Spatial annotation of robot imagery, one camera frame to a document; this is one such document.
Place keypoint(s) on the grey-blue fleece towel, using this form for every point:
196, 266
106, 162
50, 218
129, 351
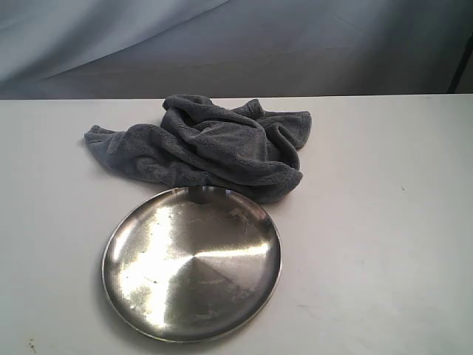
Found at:
247, 149

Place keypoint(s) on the round stainless steel plate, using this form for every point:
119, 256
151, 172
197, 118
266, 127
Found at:
192, 264

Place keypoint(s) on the blue-grey backdrop curtain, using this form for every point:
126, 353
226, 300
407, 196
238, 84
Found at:
229, 49

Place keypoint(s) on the black stand pole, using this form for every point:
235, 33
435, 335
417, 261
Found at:
461, 80

